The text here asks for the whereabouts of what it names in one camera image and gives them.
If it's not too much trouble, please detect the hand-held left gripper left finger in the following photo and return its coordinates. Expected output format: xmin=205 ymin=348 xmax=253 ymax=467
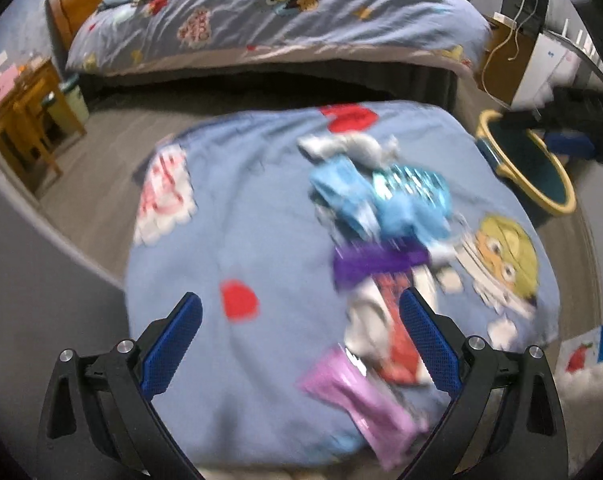
xmin=36 ymin=291 xmax=205 ymax=480

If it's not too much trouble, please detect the small wooden table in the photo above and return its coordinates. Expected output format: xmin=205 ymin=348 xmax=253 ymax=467
xmin=0 ymin=57 xmax=87 ymax=196

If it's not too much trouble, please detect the blue bin with yellow rim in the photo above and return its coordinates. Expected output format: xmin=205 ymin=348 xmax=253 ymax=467
xmin=474 ymin=109 xmax=578 ymax=226

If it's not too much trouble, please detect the purple wrapper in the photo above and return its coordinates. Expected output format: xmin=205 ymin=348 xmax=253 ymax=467
xmin=331 ymin=237 xmax=429 ymax=291

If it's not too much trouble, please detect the dark bed skirt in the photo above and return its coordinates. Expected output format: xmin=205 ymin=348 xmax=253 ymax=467
xmin=79 ymin=47 xmax=457 ymax=111

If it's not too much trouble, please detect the black monitor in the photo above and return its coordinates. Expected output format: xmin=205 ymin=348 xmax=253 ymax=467
xmin=501 ymin=0 xmax=552 ymax=36

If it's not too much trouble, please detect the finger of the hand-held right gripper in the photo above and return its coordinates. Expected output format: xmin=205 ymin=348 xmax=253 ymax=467
xmin=544 ymin=129 xmax=597 ymax=161
xmin=499 ymin=107 xmax=549 ymax=130

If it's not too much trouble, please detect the printed blue quilt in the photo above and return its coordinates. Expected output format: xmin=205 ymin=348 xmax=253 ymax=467
xmin=64 ymin=0 xmax=492 ymax=78

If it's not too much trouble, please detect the white printed bag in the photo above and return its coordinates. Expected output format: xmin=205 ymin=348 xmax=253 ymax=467
xmin=556 ymin=317 xmax=603 ymax=376

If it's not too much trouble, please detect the white cable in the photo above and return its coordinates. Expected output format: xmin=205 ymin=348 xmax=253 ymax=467
xmin=481 ymin=0 xmax=539 ymax=91

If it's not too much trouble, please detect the white air purifier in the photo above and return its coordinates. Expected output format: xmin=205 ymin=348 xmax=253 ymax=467
xmin=511 ymin=30 xmax=603 ymax=111

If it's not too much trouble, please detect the printed blue pillow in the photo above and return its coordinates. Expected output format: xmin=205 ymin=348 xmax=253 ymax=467
xmin=124 ymin=100 xmax=562 ymax=471

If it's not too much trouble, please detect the pink wrapper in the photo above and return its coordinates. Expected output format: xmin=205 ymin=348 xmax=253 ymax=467
xmin=299 ymin=347 xmax=429 ymax=466

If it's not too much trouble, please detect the light blue packet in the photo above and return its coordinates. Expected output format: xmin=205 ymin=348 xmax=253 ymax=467
xmin=309 ymin=155 xmax=452 ymax=248

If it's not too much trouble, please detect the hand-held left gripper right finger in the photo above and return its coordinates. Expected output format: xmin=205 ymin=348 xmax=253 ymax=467
xmin=399 ymin=287 xmax=568 ymax=480

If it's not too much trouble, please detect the teal foil wrapper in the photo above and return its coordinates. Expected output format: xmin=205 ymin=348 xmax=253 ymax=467
xmin=374 ymin=164 xmax=449 ymax=211

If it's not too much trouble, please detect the white router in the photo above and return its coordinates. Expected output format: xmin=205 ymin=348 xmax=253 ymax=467
xmin=551 ymin=17 xmax=602 ymax=61

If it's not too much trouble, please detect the wooden nightstand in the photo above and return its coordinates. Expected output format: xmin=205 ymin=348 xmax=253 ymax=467
xmin=479 ymin=15 xmax=537 ymax=106

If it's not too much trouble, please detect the small green white bin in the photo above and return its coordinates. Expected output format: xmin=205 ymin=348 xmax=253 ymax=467
xmin=46 ymin=74 xmax=90 ymax=136

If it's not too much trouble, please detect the red white packet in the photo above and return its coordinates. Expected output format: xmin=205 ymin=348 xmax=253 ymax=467
xmin=371 ymin=270 xmax=437 ymax=386

